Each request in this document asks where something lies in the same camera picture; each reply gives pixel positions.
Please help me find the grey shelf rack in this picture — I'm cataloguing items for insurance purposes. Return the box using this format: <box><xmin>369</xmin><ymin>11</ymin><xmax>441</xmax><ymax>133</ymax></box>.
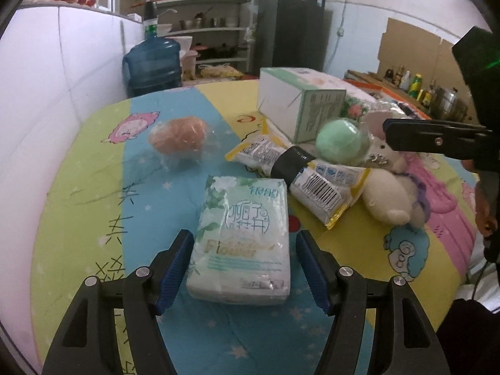
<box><xmin>148</xmin><ymin>0</ymin><xmax>255</xmax><ymax>76</ymax></box>

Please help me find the yellow edged plastic packet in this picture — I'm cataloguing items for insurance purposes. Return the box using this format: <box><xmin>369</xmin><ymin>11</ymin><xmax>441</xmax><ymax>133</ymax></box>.
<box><xmin>224</xmin><ymin>119</ymin><xmax>373</xmax><ymax>230</ymax></box>

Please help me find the wooden cutting board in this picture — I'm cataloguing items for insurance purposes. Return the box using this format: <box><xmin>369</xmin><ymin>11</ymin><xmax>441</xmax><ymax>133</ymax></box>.
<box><xmin>346</xmin><ymin>69</ymin><xmax>392</xmax><ymax>85</ymax></box>

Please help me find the dark grey fridge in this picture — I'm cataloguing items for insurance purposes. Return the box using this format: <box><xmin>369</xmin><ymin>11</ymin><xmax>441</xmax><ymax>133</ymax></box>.
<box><xmin>256</xmin><ymin>0</ymin><xmax>327</xmax><ymax>78</ymax></box>

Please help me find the cartoon printed tablecloth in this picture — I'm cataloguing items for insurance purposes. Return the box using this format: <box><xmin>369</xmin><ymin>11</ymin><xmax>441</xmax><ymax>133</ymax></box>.
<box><xmin>31</xmin><ymin>80</ymin><xmax>480</xmax><ymax>375</ymax></box>

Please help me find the yellow plastic bag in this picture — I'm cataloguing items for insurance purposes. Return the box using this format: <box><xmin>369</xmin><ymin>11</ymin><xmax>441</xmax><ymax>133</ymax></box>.
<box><xmin>199</xmin><ymin>64</ymin><xmax>243</xmax><ymax>79</ymax></box>

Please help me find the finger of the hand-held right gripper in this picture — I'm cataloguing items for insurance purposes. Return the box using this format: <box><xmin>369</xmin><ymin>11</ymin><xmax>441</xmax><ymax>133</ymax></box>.
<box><xmin>383</xmin><ymin>118</ymin><xmax>495</xmax><ymax>161</ymax></box>

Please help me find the green leaf print tissue pack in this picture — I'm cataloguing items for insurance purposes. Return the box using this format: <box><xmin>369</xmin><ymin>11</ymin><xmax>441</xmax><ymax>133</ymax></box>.
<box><xmin>187</xmin><ymin>176</ymin><xmax>292</xmax><ymax>306</ymax></box>

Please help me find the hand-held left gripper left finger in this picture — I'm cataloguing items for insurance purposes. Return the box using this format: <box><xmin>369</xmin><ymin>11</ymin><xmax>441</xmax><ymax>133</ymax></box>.
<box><xmin>41</xmin><ymin>228</ymin><xmax>195</xmax><ymax>375</ymax></box>

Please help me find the black water pump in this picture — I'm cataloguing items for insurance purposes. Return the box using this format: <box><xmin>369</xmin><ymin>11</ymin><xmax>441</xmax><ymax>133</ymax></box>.
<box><xmin>142</xmin><ymin>2</ymin><xmax>159</xmax><ymax>36</ymax></box>

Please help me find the cream plush bear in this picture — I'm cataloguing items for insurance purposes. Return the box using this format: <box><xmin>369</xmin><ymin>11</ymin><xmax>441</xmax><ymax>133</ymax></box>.
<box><xmin>357</xmin><ymin>111</ymin><xmax>431</xmax><ymax>228</ymax></box>

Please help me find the green and white carton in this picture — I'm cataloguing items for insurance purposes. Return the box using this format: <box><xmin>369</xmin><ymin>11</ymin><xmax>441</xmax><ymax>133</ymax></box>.
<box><xmin>257</xmin><ymin>67</ymin><xmax>348</xmax><ymax>143</ymax></box>

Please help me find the steel cooking pot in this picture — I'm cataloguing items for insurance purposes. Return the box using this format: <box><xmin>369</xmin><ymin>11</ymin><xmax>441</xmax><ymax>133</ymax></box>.
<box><xmin>435</xmin><ymin>86</ymin><xmax>470</xmax><ymax>120</ymax></box>

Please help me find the person's right hand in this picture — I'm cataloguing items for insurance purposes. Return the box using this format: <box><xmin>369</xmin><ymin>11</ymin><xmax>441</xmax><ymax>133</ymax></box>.
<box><xmin>477</xmin><ymin>183</ymin><xmax>497</xmax><ymax>239</ymax></box>

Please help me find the person's dark clothing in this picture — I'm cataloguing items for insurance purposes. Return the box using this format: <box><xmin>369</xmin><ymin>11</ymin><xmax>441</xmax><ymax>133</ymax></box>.
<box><xmin>435</xmin><ymin>296</ymin><xmax>500</xmax><ymax>375</ymax></box>

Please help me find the black band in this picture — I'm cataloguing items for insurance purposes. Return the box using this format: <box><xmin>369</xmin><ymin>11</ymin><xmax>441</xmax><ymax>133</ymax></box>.
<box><xmin>270</xmin><ymin>145</ymin><xmax>315</xmax><ymax>184</ymax></box>

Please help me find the orange ball in plastic bag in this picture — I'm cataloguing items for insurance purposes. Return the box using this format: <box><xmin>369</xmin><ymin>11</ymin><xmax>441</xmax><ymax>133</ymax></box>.
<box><xmin>148</xmin><ymin>115</ymin><xmax>220</xmax><ymax>169</ymax></box>

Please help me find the row of condiment bottles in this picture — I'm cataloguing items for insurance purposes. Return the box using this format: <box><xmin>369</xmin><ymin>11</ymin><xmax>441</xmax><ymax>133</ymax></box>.
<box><xmin>385</xmin><ymin>64</ymin><xmax>439</xmax><ymax>107</ymax></box>

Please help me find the cardboard sheet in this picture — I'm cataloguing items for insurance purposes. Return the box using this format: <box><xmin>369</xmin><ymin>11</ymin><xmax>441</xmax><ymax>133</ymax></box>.
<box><xmin>377</xmin><ymin>17</ymin><xmax>470</xmax><ymax>83</ymax></box>

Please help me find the floral wet wipes pack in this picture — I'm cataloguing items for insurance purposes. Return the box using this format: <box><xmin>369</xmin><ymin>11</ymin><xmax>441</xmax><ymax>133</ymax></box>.
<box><xmin>339</xmin><ymin>82</ymin><xmax>392</xmax><ymax>126</ymax></box>

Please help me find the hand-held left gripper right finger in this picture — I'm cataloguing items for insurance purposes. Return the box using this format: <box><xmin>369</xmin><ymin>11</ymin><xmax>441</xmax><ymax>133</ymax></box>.
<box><xmin>296</xmin><ymin>230</ymin><xmax>442</xmax><ymax>375</ymax></box>

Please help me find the green sponge ball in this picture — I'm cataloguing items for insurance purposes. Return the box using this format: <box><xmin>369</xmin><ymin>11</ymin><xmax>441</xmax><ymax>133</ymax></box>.
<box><xmin>316</xmin><ymin>118</ymin><xmax>370</xmax><ymax>165</ymax></box>

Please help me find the beige plastic jar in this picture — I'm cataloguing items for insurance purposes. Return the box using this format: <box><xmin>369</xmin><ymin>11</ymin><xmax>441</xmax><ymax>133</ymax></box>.
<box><xmin>183</xmin><ymin>49</ymin><xmax>198</xmax><ymax>79</ymax></box>

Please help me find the blue water jug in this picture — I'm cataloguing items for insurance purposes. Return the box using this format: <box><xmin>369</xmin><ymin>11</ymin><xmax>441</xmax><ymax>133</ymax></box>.
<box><xmin>123</xmin><ymin>33</ymin><xmax>183</xmax><ymax>98</ymax></box>

